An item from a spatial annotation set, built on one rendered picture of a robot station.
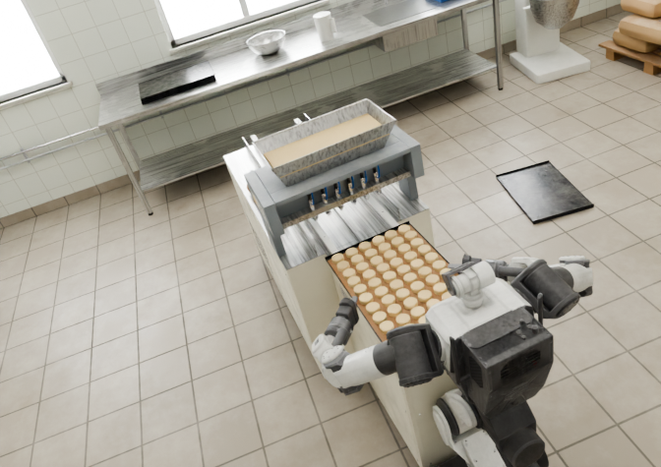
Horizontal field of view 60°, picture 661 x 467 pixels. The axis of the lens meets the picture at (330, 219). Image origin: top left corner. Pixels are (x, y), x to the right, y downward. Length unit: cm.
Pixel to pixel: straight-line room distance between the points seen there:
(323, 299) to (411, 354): 120
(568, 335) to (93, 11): 416
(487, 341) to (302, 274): 121
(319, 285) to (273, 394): 79
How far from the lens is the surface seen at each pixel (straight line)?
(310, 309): 271
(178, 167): 512
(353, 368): 168
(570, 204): 404
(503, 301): 165
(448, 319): 162
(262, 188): 247
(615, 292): 347
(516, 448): 183
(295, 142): 256
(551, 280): 172
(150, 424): 340
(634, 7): 577
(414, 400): 228
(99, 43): 529
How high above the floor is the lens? 241
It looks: 35 degrees down
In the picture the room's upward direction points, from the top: 15 degrees counter-clockwise
